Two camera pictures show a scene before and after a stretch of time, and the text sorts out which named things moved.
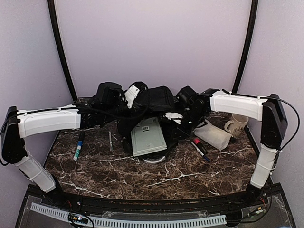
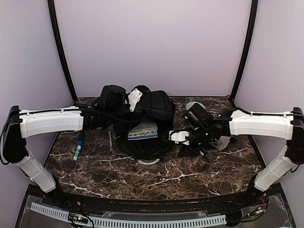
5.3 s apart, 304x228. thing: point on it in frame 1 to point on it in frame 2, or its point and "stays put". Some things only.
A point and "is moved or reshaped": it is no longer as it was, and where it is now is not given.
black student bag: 159,102 is moved or reshaped
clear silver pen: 110,140 stays put
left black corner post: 59,41 stays put
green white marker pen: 79,145 stays put
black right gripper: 184,133 to 187,151
